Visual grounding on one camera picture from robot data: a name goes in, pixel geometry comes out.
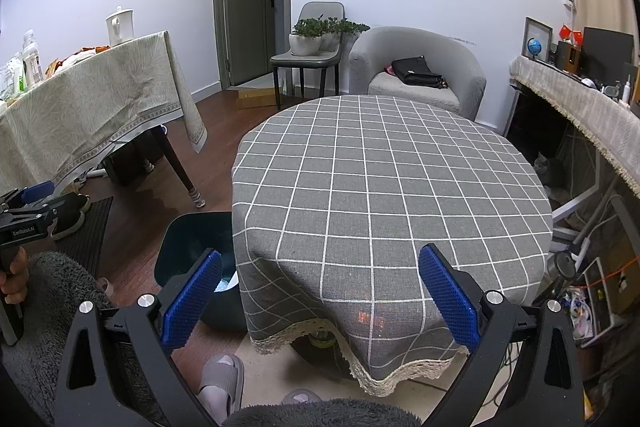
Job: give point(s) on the orange printed bag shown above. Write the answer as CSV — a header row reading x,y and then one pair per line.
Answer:
x,y
75,59

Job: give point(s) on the person's left hand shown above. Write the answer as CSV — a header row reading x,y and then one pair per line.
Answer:
x,y
17,279

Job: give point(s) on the potted plant white pot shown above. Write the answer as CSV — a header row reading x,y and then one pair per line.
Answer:
x,y
347,28
305,44

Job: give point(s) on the dark wooden speaker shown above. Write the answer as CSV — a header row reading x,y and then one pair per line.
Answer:
x,y
569,57

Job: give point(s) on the dark teal trash bin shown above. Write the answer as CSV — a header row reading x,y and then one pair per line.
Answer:
x,y
185,247

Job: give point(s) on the pair of grey shoes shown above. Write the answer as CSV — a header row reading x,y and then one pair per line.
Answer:
x,y
75,214

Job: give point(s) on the small white bottle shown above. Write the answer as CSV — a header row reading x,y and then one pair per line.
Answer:
x,y
625,92

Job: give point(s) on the black bag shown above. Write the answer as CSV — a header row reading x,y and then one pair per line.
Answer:
x,y
415,72

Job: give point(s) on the small blue globe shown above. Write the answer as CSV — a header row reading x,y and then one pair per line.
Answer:
x,y
534,47

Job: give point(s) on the grey chair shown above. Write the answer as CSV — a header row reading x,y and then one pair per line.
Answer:
x,y
320,12

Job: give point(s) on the black box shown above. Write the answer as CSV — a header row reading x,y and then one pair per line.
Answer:
x,y
130,164

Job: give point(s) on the round table grey checked tablecloth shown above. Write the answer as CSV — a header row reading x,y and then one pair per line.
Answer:
x,y
375,187

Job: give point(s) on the dark floor mat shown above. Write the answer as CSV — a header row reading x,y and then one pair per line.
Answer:
x,y
92,227

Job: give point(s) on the grey picture frame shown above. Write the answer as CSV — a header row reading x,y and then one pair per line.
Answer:
x,y
537,27

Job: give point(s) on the wooden door step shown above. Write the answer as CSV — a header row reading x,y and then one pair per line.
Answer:
x,y
255,98

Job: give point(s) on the black monitor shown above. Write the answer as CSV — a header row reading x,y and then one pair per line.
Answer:
x,y
607,54

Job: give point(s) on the grey slipper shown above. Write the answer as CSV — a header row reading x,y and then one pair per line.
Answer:
x,y
222,382
300,397

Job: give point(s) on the grey armchair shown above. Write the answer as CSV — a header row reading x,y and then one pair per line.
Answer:
x,y
365,67

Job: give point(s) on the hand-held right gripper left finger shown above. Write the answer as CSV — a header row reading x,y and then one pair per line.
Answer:
x,y
192,297

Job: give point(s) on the dark wooden table leg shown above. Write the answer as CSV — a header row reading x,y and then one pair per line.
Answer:
x,y
177,167

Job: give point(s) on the grey cat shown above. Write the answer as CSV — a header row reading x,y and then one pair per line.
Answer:
x,y
547,172

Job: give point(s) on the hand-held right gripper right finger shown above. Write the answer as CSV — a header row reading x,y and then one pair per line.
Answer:
x,y
447,297

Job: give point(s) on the white kettle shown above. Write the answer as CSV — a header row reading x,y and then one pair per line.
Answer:
x,y
120,27

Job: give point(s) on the white plastic bottle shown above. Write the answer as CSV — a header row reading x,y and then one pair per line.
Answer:
x,y
32,57

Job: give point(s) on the clear green bottle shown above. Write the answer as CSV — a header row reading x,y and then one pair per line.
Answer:
x,y
15,77

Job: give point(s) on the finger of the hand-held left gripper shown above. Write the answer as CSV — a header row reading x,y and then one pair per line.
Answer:
x,y
37,191
45,210

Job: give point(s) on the beige tape roll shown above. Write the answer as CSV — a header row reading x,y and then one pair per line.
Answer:
x,y
105,287

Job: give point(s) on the brown cardboard box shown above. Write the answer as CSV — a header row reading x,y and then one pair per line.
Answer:
x,y
625,277

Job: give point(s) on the grey fleece clothing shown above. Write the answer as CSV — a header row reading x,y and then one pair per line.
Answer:
x,y
35,357

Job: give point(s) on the white plastic crate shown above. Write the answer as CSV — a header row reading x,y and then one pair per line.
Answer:
x,y
600,317

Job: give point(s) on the table with beige tablecloth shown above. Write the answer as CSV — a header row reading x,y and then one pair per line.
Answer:
x,y
90,107

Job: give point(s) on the small red flags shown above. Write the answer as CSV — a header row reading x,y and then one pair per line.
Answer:
x,y
570,34

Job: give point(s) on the shelf with beige lace cloth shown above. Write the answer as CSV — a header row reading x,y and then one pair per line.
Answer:
x,y
575,107

